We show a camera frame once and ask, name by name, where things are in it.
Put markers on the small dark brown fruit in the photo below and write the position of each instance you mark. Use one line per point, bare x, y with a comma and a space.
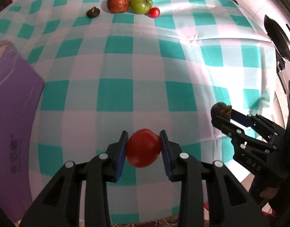
93, 12

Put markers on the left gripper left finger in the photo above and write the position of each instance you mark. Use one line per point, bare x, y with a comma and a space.
58, 204

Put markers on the small red cherry tomato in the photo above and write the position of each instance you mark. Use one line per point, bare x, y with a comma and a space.
154, 12

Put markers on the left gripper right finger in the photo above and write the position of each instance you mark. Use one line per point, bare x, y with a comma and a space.
229, 204

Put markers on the black frying pan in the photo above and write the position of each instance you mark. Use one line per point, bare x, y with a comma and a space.
278, 37

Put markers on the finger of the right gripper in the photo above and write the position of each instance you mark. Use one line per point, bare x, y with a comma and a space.
261, 125
239, 138

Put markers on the large green tomato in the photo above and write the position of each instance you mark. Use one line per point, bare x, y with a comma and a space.
141, 6

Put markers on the dark red wrinkled apple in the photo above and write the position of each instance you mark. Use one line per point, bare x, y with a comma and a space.
118, 6

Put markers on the dark brown wrinkled fruit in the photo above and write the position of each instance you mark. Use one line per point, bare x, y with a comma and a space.
222, 110

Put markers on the purple cardboard box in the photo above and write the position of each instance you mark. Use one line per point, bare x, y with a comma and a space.
20, 91

